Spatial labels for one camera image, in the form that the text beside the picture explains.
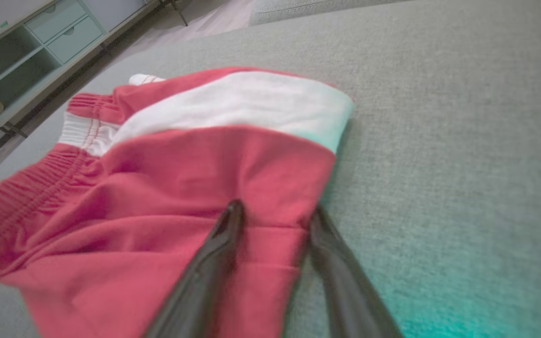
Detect pale cabinet drawer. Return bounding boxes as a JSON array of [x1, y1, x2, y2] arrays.
[[46, 16, 104, 64], [25, 0, 88, 43]]

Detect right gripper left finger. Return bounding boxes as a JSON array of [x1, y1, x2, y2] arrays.
[[144, 200, 245, 338]]

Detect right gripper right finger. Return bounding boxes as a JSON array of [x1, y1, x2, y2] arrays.
[[309, 207, 405, 338]]

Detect dark metal furniture leg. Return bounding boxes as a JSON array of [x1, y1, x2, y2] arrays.
[[160, 0, 189, 27]]

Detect grey and yellow sofa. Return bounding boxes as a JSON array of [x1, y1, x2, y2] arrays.
[[0, 0, 541, 338]]

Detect red shorts with white stripes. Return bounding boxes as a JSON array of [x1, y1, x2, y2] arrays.
[[0, 67, 356, 338]]

